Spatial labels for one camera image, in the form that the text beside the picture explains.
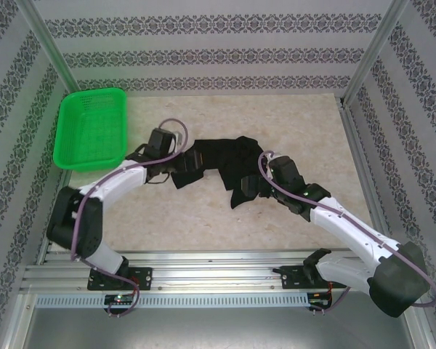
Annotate black t-shirt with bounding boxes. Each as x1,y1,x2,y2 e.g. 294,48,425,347
170,135,273,211

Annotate green plastic basket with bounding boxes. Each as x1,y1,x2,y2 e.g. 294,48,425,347
52,88,129,172

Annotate grey metal panel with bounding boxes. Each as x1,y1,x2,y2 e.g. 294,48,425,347
7,307,433,349

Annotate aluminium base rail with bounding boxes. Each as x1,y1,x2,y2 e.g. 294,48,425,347
20,249,421,294

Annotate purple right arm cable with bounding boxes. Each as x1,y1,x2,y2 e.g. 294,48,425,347
257,149,436,317

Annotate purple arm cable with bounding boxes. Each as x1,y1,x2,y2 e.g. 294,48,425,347
70,118,190,319
257,149,436,317

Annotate slotted grey cable duct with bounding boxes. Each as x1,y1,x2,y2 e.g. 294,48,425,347
35,292,310,309

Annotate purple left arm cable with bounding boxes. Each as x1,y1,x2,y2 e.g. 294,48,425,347
70,118,190,319

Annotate aluminium frame post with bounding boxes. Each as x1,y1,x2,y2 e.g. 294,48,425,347
12,0,81,94
342,0,410,106

